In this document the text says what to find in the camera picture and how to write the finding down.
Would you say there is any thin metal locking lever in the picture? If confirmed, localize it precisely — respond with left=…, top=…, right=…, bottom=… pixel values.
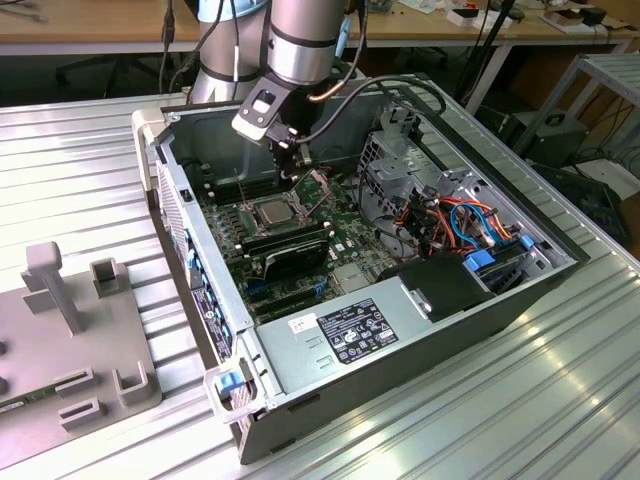
left=232, top=168, right=248, bottom=208

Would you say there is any silver CPU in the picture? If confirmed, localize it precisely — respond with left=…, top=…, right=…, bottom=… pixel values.
left=254, top=198, right=298, bottom=227

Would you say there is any CPU socket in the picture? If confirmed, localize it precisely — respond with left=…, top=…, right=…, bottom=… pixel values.
left=243, top=192, right=310, bottom=236

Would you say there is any RAM slot with white clips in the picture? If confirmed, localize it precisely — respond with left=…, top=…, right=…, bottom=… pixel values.
left=208, top=178, right=301, bottom=204
left=201, top=166, right=281, bottom=190

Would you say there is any silver metal drive cage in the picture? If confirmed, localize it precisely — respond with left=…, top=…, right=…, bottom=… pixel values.
left=357, top=92, right=484, bottom=236

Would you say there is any black installed RAM stick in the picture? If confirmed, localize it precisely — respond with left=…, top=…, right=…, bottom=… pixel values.
left=238, top=219, right=331, bottom=250
left=243, top=225, right=336, bottom=257

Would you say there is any green motherboard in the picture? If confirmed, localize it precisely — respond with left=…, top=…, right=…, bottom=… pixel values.
left=192, top=164, right=406, bottom=326

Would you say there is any wooden desk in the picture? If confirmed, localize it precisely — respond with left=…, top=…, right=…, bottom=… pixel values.
left=0, top=0, right=640, bottom=57

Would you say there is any black graphics card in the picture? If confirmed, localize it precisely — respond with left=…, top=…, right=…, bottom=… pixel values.
left=259, top=238, right=332, bottom=282

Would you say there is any silver chipset heatsink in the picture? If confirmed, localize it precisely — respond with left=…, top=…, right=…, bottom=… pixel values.
left=333, top=263, right=370, bottom=295

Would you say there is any white box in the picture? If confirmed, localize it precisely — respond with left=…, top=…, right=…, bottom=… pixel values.
left=446, top=7, right=514, bottom=30

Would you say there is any black plastic shroud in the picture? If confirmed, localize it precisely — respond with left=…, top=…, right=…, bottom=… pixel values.
left=375, top=253, right=497, bottom=324

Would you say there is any blue disk carrier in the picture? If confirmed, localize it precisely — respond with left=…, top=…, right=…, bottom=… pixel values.
left=462, top=238, right=544, bottom=297

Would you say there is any silver power supply unit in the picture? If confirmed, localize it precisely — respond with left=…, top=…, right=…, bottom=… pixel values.
left=253, top=277, right=437, bottom=399

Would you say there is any blue case latch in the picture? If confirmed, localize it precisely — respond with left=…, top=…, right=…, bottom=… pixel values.
left=213, top=372, right=237, bottom=399

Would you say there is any open grey PC case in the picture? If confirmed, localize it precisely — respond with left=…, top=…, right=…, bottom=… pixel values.
left=130, top=85, right=592, bottom=466

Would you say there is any brown cardboard piece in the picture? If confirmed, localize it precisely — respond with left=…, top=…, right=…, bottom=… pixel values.
left=542, top=7, right=632, bottom=35

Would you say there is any black PC side panel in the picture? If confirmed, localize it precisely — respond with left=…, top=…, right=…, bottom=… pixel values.
left=529, top=162, right=635, bottom=246

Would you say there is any grey metal shelf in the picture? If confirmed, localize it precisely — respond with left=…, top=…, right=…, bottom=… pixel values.
left=514, top=52, right=640, bottom=156

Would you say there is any grey parts rack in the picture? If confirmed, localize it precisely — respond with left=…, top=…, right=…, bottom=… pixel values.
left=0, top=241, right=164, bottom=444

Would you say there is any green RAM stick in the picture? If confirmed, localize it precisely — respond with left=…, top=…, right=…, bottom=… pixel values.
left=0, top=389, right=56, bottom=416

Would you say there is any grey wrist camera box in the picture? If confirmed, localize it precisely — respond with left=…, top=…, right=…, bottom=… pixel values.
left=230, top=82, right=292, bottom=147

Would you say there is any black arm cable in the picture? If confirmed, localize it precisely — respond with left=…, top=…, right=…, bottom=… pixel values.
left=297, top=0, right=447, bottom=147

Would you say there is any orange power wire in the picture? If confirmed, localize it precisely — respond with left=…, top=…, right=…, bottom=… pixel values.
left=394, top=195, right=469, bottom=251

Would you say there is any blue data wire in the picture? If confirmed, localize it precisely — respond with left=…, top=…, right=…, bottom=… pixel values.
left=448, top=198, right=519, bottom=249

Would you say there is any black box with handle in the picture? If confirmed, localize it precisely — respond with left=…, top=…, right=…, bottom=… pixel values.
left=502, top=110, right=592, bottom=169

